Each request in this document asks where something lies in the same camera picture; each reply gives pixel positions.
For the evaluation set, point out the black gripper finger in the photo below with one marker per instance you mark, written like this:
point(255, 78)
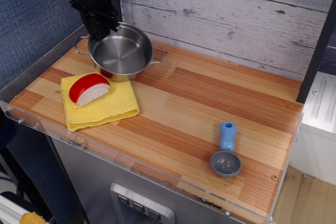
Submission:
point(89, 21)
point(103, 29)

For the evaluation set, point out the stainless steel stockpot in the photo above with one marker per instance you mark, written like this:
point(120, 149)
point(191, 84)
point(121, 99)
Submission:
point(123, 54)

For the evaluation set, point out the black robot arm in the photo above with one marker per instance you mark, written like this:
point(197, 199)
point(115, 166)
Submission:
point(99, 16)

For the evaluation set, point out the red white toy sushi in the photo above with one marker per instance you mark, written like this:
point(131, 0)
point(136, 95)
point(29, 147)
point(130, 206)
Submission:
point(89, 88)

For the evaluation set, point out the yellow folded cloth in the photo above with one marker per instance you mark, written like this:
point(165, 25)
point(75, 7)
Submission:
point(119, 103)

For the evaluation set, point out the clear acrylic front guard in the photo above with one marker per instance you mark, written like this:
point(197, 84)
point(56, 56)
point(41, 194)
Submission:
point(91, 168)

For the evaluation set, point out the silver button control panel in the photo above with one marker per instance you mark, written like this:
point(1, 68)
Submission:
point(122, 196)

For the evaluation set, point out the blue grey ice cream scoop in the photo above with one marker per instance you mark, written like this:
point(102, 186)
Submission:
point(225, 163)

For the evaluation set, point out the yellow object bottom left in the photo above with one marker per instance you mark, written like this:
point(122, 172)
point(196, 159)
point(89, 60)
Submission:
point(32, 218)

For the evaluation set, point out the white appliance at right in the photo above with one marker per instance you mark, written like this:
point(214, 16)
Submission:
point(313, 150)

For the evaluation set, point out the black right vertical post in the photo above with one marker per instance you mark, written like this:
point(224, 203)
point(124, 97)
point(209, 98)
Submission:
point(322, 43)

